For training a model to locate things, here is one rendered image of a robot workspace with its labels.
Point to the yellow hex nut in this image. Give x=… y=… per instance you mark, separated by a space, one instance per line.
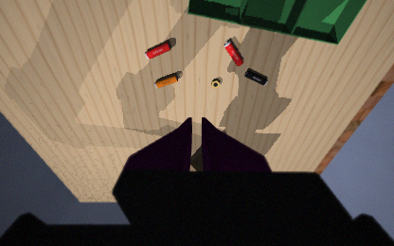
x=215 y=84

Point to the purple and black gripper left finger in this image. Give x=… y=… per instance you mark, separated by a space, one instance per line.
x=165 y=153

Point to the black battery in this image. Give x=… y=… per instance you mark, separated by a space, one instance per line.
x=255 y=77

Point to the green rack of three bins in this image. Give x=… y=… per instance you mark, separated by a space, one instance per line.
x=322 y=20

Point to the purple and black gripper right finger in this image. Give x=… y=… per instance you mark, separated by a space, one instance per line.
x=227 y=153

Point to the red battery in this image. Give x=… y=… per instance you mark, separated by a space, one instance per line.
x=233 y=53
x=157 y=51

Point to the orange battery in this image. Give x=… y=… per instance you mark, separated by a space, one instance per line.
x=166 y=81

